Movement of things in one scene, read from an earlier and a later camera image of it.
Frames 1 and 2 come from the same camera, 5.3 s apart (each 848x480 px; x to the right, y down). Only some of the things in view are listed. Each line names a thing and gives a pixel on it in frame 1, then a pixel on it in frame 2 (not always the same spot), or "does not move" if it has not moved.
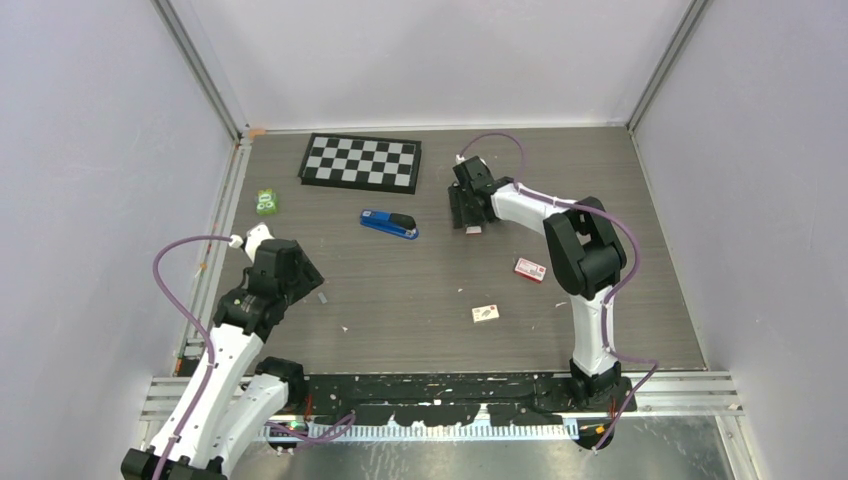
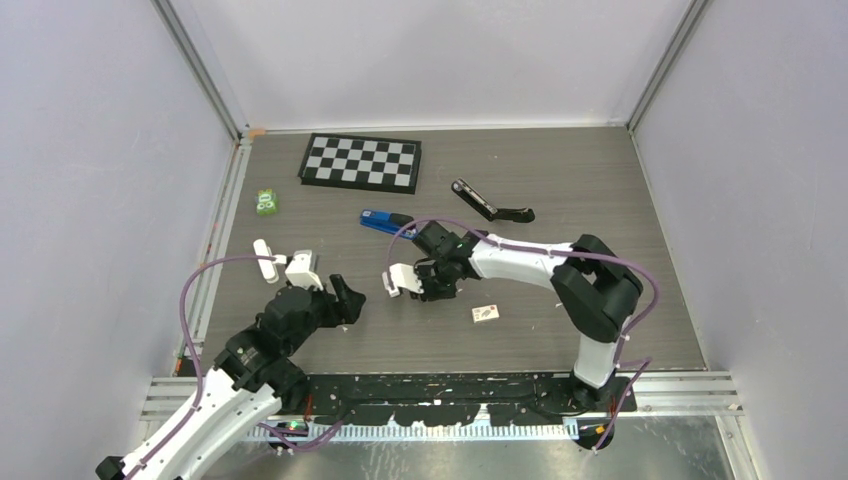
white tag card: x=485 y=313 does not move
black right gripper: x=460 y=216 → x=429 y=292
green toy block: x=267 y=202 does not move
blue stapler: x=390 y=222 does not move
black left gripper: x=308 y=277 → x=344 y=306
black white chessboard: x=361 y=162 does not move
